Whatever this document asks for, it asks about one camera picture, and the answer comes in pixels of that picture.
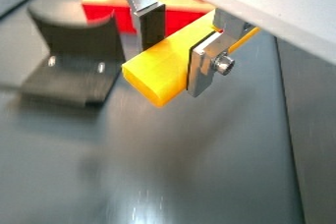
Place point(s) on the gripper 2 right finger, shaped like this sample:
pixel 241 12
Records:
pixel 210 53

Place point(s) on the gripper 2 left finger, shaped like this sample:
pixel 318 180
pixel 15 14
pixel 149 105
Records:
pixel 149 21

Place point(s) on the red fixture base block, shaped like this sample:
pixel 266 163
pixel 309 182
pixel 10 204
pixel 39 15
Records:
pixel 171 13

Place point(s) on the black curved cradle stand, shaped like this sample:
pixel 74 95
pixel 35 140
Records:
pixel 78 72

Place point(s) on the yellow forked square-circle object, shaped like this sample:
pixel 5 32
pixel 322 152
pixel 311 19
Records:
pixel 158 71

